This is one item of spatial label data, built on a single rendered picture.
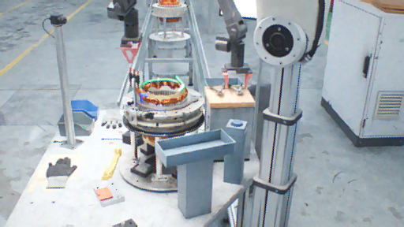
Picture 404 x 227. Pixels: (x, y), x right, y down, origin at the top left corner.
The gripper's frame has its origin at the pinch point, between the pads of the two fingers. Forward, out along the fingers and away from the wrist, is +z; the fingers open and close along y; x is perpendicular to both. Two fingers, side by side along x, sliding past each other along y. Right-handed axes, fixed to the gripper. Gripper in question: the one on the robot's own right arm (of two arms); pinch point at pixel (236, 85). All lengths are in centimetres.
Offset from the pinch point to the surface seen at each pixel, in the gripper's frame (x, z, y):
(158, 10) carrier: -205, 9, 31
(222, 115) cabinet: 12.0, 8.4, 7.7
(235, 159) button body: 30.0, 18.9, 5.3
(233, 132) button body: 29.1, 7.3, 6.3
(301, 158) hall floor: -111, 114, -83
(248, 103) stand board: 12.4, 3.2, -2.7
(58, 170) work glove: 18, 27, 77
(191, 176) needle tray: 50, 12, 24
